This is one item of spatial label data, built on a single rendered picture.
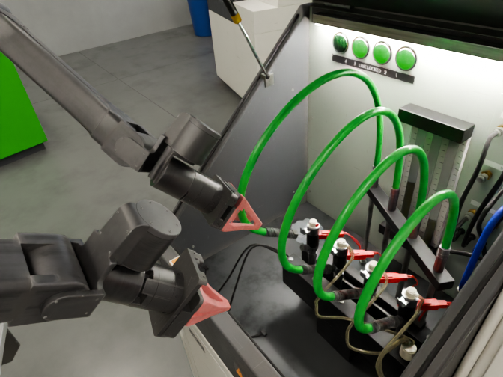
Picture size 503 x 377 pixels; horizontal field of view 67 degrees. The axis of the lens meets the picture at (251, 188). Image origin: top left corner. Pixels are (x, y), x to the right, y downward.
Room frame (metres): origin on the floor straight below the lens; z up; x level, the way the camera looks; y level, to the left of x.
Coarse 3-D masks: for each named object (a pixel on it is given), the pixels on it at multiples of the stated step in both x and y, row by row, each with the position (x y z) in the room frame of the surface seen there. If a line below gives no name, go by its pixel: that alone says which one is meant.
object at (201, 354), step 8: (184, 328) 0.69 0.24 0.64; (192, 328) 0.62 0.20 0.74; (184, 336) 0.71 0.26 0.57; (192, 336) 0.64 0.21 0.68; (200, 336) 0.58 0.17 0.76; (192, 344) 0.66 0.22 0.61; (200, 344) 0.60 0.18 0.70; (208, 344) 0.54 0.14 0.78; (192, 352) 0.68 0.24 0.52; (200, 352) 0.62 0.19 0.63; (208, 352) 0.56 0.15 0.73; (192, 360) 0.71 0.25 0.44; (200, 360) 0.63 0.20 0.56; (208, 360) 0.57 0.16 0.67; (216, 360) 0.52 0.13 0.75; (200, 368) 0.66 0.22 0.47; (208, 368) 0.59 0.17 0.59; (216, 368) 0.53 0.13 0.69; (224, 368) 0.49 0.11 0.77; (200, 376) 0.68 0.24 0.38; (208, 376) 0.60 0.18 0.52; (216, 376) 0.54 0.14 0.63; (224, 376) 0.50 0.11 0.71; (232, 376) 0.46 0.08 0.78
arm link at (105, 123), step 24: (0, 24) 0.69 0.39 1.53; (0, 48) 0.67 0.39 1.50; (24, 48) 0.66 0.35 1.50; (48, 48) 0.68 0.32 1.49; (24, 72) 0.64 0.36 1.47; (48, 72) 0.62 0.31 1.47; (72, 72) 0.63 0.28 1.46; (72, 96) 0.59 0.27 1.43; (96, 96) 0.59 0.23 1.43; (96, 120) 0.56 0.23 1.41; (120, 120) 0.55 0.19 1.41; (144, 144) 0.52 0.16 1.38
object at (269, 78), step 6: (222, 0) 0.89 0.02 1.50; (228, 0) 0.89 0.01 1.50; (228, 6) 0.89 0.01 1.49; (234, 6) 0.90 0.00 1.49; (234, 12) 0.90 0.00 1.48; (234, 18) 0.90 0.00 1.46; (240, 18) 0.90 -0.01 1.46; (240, 24) 0.91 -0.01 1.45; (246, 36) 0.91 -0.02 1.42; (252, 48) 0.92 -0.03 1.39; (258, 60) 0.93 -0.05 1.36; (264, 72) 0.93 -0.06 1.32; (264, 78) 0.93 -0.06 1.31; (270, 78) 0.94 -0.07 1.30; (264, 84) 0.94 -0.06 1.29; (270, 84) 0.94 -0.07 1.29
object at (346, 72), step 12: (336, 72) 0.63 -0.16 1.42; (348, 72) 0.64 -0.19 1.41; (360, 72) 0.66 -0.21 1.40; (312, 84) 0.60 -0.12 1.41; (372, 84) 0.68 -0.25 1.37; (300, 96) 0.58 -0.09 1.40; (372, 96) 0.70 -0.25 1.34; (288, 108) 0.57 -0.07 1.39; (276, 120) 0.56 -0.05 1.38; (264, 132) 0.55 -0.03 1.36; (264, 144) 0.54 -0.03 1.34; (252, 156) 0.53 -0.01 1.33; (252, 168) 0.52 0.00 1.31; (372, 168) 0.72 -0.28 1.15; (240, 180) 0.52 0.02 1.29; (240, 192) 0.51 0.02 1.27; (240, 216) 0.51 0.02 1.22; (264, 228) 0.54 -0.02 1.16
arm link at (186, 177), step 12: (168, 156) 0.50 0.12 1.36; (180, 156) 0.50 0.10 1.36; (156, 168) 0.50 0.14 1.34; (168, 168) 0.49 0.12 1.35; (180, 168) 0.50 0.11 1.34; (192, 168) 0.51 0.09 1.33; (156, 180) 0.48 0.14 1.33; (168, 180) 0.48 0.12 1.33; (180, 180) 0.48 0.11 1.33; (192, 180) 0.49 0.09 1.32; (168, 192) 0.48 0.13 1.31; (180, 192) 0.48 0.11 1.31
